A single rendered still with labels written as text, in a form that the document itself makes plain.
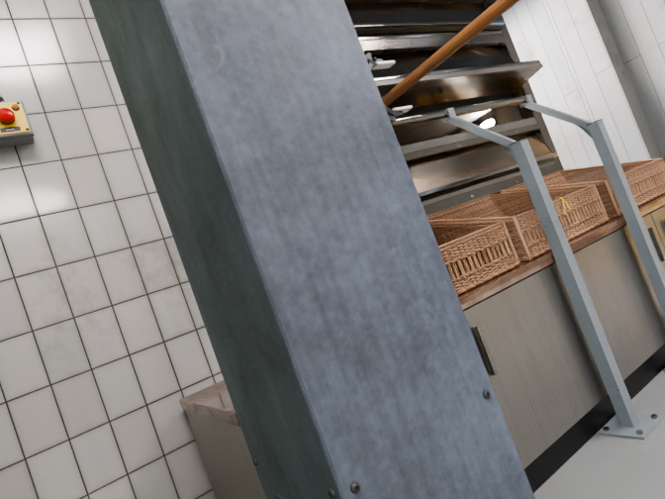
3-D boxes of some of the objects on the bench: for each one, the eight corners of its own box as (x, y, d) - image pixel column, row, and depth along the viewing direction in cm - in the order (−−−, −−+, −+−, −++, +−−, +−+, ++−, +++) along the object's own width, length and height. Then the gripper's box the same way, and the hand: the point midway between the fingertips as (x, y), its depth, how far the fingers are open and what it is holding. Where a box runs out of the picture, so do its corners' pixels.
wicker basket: (310, 340, 160) (282, 263, 162) (425, 287, 191) (400, 224, 192) (397, 328, 119) (358, 226, 121) (524, 263, 150) (493, 183, 151)
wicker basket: (428, 285, 191) (405, 222, 192) (510, 249, 222) (488, 194, 224) (531, 260, 151) (500, 180, 152) (613, 220, 182) (586, 153, 183)
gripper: (317, 56, 124) (377, 53, 136) (349, 145, 123) (408, 133, 135) (331, 40, 118) (393, 38, 130) (365, 132, 117) (425, 121, 129)
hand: (398, 86), depth 132 cm, fingers open, 13 cm apart
